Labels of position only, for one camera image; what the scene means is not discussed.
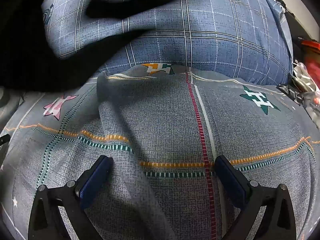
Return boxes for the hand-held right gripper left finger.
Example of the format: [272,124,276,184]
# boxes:
[28,155,114,240]

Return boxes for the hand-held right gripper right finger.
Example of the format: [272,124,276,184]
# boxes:
[214,155,297,240]

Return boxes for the black pants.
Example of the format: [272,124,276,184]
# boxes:
[0,0,180,93]

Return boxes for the grey star printed bedsheet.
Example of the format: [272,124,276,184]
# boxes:
[0,64,320,240]

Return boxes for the clear plastic bag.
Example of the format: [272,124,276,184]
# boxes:
[277,82,320,128]

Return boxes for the white printed plastic bag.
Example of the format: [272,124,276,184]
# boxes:
[291,60,320,90]

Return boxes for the pile of red packets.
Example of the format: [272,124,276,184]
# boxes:
[299,37,320,80]

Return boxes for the blue plaid pillow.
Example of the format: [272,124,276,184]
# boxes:
[41,0,294,85]

